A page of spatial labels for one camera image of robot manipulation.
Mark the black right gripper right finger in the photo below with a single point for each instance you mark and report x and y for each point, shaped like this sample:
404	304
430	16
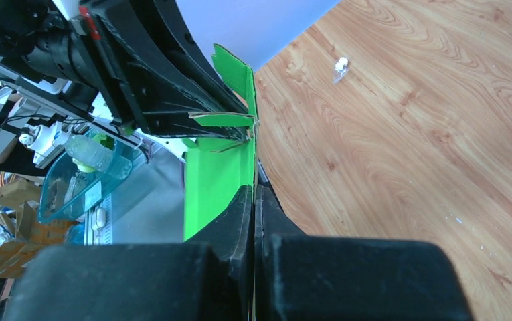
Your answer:
303	277

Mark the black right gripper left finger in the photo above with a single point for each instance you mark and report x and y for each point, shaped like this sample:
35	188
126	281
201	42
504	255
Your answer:
208	277

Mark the small white plastic clip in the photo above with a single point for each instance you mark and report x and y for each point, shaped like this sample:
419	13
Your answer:
341	67

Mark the cardboard boxes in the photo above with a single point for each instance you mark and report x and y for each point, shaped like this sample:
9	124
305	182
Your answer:
22	236

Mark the green paper box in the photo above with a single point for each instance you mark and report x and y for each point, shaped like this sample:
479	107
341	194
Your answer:
217	167

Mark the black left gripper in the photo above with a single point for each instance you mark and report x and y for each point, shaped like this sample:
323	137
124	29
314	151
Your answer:
151	72

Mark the plastic bottle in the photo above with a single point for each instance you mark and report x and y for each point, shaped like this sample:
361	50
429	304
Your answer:
92	154

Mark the clear plastic bin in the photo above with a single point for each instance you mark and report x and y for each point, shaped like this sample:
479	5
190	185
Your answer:
69	189

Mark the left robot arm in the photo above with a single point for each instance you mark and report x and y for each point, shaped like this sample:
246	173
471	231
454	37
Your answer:
44	52

